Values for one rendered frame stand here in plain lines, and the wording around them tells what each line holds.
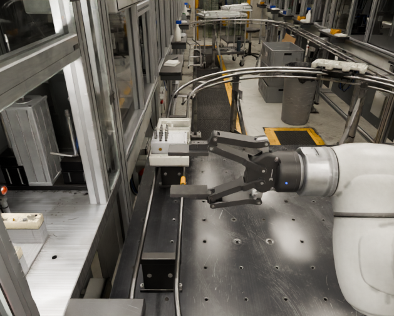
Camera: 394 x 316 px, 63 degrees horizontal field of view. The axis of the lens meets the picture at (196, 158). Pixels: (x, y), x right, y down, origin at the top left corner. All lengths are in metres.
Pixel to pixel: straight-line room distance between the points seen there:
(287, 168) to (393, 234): 0.19
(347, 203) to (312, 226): 0.61
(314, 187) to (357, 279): 0.16
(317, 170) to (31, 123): 0.68
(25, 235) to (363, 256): 0.67
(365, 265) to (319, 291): 0.43
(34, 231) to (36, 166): 0.23
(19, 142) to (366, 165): 0.80
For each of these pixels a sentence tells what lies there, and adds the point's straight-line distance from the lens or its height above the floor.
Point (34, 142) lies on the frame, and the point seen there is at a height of 1.06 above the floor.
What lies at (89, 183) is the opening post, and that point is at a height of 0.98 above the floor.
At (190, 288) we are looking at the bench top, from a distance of 0.96.
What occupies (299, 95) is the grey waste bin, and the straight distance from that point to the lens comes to 3.58.
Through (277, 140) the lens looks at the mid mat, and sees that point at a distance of 3.31.
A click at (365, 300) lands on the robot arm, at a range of 0.62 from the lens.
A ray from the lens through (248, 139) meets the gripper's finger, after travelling 0.55.
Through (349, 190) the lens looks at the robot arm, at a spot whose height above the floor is 1.12.
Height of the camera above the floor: 1.43
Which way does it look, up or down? 29 degrees down
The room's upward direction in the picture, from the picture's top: straight up
